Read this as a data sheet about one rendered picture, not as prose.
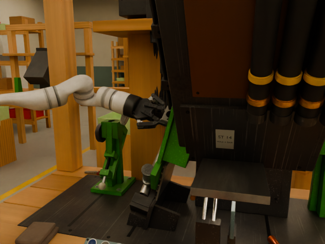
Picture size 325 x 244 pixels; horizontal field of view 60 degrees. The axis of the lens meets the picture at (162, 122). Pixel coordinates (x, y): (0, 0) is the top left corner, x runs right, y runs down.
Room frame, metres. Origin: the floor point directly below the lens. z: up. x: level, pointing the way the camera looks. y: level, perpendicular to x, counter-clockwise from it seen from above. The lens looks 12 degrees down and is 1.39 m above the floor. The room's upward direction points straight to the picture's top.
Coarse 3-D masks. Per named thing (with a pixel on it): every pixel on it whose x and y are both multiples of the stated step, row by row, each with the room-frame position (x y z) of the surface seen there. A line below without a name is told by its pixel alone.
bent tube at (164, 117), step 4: (164, 112) 0.87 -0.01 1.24; (168, 112) 0.88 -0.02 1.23; (164, 116) 0.86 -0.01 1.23; (168, 116) 0.90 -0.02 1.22; (164, 120) 0.85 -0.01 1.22; (164, 132) 0.94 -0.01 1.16; (160, 148) 0.93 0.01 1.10; (156, 156) 0.91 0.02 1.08; (156, 160) 0.89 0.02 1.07; (152, 164) 0.89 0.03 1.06; (144, 184) 0.83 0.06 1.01; (144, 188) 0.82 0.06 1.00; (148, 188) 0.82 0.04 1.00; (140, 192) 0.83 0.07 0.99; (144, 192) 0.81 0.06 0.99; (148, 192) 0.82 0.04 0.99
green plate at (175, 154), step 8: (168, 120) 0.75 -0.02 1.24; (168, 128) 0.75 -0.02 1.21; (168, 136) 0.76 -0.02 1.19; (176, 136) 0.76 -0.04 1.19; (168, 144) 0.76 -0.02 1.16; (176, 144) 0.76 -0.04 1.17; (160, 152) 0.76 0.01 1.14; (168, 152) 0.76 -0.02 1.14; (176, 152) 0.76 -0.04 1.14; (184, 152) 0.75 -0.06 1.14; (160, 160) 0.75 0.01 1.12; (168, 160) 0.76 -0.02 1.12; (176, 160) 0.76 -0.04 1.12; (184, 160) 0.75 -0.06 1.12
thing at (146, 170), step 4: (148, 164) 0.78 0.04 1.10; (144, 168) 0.77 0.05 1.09; (148, 168) 0.77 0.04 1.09; (152, 168) 0.77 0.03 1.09; (144, 172) 0.76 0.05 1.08; (148, 172) 0.76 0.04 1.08; (144, 176) 0.77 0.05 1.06; (148, 176) 0.77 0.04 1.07; (144, 180) 0.79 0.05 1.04; (148, 180) 0.78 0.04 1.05; (148, 184) 0.80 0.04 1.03
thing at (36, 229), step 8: (32, 224) 0.74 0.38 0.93; (40, 224) 0.74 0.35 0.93; (48, 224) 0.74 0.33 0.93; (24, 232) 0.70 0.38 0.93; (32, 232) 0.70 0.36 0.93; (40, 232) 0.70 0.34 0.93; (48, 232) 0.71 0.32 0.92; (56, 232) 0.73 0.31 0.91; (16, 240) 0.67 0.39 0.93; (24, 240) 0.66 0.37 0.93; (32, 240) 0.66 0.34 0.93; (40, 240) 0.67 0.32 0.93; (48, 240) 0.69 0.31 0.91
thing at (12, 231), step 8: (0, 224) 0.79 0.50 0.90; (8, 224) 0.79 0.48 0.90; (0, 232) 0.74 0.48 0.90; (8, 232) 0.74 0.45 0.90; (16, 232) 0.74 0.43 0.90; (0, 240) 0.71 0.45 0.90; (8, 240) 0.71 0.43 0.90; (56, 240) 0.71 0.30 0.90; (64, 240) 0.71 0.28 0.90; (72, 240) 0.71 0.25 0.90; (80, 240) 0.71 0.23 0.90
